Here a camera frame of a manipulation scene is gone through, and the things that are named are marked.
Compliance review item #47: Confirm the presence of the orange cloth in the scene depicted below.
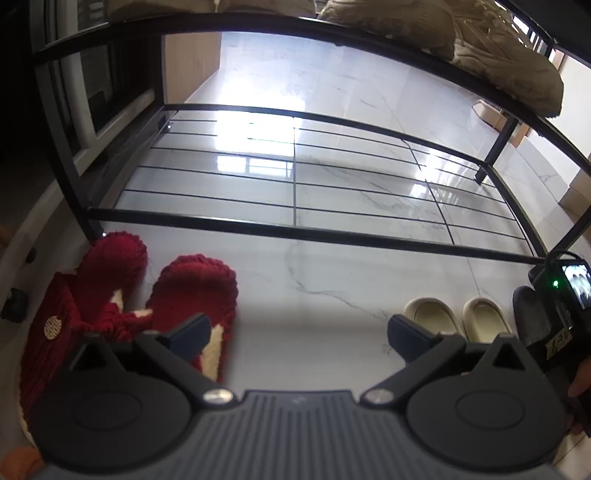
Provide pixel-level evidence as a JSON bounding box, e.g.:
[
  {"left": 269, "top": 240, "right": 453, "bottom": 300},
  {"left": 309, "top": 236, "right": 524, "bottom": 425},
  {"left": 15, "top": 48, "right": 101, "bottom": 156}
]
[{"left": 0, "top": 446, "right": 45, "bottom": 480}]

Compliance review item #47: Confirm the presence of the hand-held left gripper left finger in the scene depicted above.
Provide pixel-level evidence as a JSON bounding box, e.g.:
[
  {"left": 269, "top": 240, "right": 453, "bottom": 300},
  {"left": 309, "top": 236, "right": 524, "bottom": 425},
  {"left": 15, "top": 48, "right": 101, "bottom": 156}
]
[{"left": 65, "top": 313, "right": 241, "bottom": 409}]

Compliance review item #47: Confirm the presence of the light wooden cabinet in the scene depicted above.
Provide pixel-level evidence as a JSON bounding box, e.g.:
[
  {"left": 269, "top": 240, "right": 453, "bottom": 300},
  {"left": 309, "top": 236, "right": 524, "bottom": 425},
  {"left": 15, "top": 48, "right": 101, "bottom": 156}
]
[{"left": 165, "top": 31, "right": 223, "bottom": 105}]

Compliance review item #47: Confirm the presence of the black caster wheel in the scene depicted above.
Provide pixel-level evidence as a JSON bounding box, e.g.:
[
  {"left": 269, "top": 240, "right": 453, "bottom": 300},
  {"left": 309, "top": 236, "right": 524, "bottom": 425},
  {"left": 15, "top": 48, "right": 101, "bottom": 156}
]
[{"left": 0, "top": 287, "right": 30, "bottom": 324}]

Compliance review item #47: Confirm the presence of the person's right hand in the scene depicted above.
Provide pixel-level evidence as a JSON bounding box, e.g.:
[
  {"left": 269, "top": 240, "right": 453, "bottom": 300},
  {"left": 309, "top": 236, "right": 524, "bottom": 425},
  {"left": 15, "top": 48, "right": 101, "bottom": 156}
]
[{"left": 567, "top": 355, "right": 591, "bottom": 437}]

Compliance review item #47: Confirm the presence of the black metal shoe rack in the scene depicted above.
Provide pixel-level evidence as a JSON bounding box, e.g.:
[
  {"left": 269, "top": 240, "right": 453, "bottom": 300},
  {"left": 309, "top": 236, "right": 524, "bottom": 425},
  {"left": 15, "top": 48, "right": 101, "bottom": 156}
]
[{"left": 30, "top": 0, "right": 591, "bottom": 267}]

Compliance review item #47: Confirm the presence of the beige lace-up sneaker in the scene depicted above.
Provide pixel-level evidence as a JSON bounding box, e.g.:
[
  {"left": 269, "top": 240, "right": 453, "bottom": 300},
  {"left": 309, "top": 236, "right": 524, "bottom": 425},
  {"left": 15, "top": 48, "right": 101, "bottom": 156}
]
[
  {"left": 318, "top": 0, "right": 456, "bottom": 59},
  {"left": 450, "top": 0, "right": 565, "bottom": 117}
]

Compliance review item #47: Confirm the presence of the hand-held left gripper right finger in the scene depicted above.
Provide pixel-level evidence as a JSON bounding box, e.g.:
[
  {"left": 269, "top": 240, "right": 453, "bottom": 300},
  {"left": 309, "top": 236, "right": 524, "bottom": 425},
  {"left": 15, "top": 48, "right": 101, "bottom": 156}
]
[{"left": 359, "top": 315, "right": 532, "bottom": 407}]

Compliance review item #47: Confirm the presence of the cream foam slide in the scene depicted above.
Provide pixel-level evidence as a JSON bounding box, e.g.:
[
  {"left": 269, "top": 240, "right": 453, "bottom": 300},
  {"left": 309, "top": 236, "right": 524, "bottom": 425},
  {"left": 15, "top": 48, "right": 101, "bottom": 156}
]
[
  {"left": 462, "top": 296, "right": 514, "bottom": 345},
  {"left": 402, "top": 297, "right": 468, "bottom": 345}
]

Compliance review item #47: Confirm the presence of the small cardboard box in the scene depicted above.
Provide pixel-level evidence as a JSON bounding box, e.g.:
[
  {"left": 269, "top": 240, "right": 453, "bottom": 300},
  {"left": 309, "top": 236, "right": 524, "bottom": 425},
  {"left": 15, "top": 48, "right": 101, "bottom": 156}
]
[{"left": 473, "top": 98, "right": 515, "bottom": 133}]

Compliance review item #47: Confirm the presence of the red knitted slipper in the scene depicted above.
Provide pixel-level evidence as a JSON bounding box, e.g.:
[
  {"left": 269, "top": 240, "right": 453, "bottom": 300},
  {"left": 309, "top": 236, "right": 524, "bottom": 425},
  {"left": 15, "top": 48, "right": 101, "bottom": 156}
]
[
  {"left": 18, "top": 232, "right": 149, "bottom": 445},
  {"left": 145, "top": 253, "right": 239, "bottom": 385}
]

